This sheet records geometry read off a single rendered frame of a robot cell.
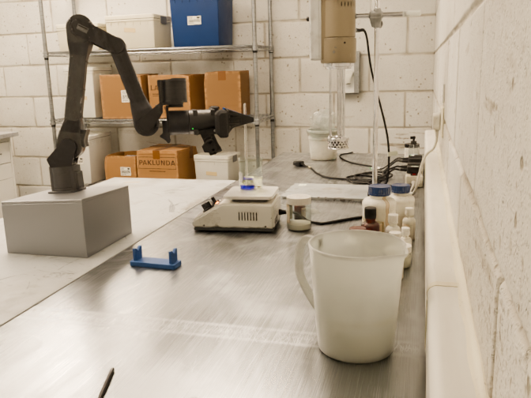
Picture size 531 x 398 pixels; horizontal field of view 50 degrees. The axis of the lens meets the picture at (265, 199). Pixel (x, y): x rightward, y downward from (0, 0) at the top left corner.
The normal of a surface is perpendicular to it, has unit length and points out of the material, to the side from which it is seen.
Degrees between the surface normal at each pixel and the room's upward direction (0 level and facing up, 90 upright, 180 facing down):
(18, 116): 90
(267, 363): 0
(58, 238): 90
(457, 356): 0
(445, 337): 0
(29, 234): 90
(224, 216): 90
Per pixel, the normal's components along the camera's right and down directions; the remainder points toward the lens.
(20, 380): -0.03, -0.98
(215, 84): -0.15, 0.23
